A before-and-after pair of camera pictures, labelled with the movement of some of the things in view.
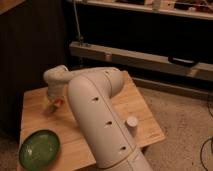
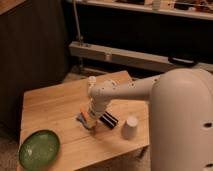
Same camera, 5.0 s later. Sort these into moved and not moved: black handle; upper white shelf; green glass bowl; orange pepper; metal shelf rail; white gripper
Moved: white gripper; orange pepper
Not moved: metal shelf rail; green glass bowl; upper white shelf; black handle
